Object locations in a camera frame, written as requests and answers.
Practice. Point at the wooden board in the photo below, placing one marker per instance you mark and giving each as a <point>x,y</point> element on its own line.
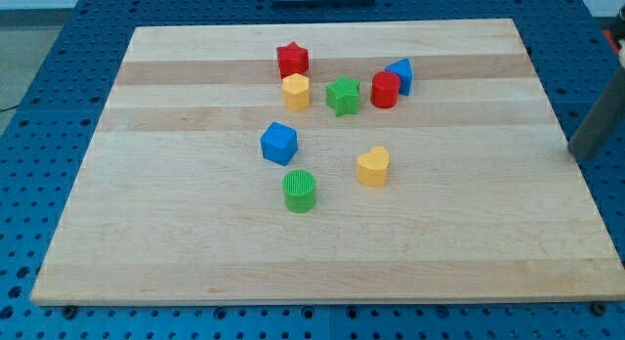
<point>174,204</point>

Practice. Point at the green cylinder block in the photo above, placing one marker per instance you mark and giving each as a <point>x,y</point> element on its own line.
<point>298,187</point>

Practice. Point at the red cylinder block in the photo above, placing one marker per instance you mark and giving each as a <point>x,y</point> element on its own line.
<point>385,89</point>

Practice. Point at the yellow hexagon block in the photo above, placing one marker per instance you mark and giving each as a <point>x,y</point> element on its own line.
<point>296,91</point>

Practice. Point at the yellow heart block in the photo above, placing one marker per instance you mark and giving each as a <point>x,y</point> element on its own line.
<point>372,167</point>

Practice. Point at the green star block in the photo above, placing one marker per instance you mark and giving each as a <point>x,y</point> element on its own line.
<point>343,95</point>

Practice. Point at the blue cube block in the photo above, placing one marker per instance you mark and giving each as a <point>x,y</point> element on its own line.
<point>279,143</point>

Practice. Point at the blue triangle block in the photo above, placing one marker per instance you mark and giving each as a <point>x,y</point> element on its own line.
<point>403,70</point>

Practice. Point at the red star block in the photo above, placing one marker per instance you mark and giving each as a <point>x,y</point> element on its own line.
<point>292,58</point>

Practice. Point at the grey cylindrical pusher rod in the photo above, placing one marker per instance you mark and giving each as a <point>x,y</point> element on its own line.
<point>601,121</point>

